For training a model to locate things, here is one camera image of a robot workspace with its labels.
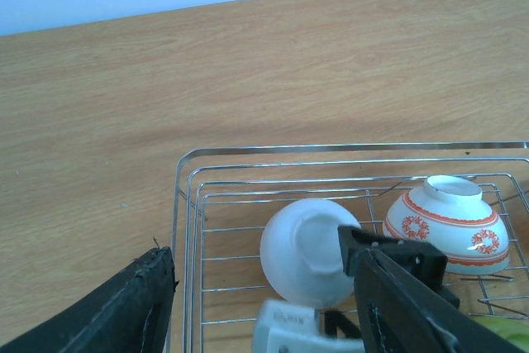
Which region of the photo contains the red floral pattern bowl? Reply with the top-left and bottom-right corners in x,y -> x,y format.
383,174 -> 510,275

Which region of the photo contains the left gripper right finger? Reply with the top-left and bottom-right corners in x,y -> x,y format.
355,250 -> 521,352

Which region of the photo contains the green and white bowl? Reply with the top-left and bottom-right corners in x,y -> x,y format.
472,316 -> 529,352

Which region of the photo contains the plain white bowl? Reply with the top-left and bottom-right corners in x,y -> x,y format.
260,198 -> 360,309

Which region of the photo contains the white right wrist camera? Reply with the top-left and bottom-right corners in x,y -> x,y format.
251,299 -> 365,353

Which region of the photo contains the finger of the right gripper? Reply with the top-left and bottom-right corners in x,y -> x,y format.
337,225 -> 460,308

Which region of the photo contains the chrome wire dish rack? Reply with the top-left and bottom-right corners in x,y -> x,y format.
164,141 -> 528,352

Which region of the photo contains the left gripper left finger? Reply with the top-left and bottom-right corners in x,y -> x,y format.
1,246 -> 176,352

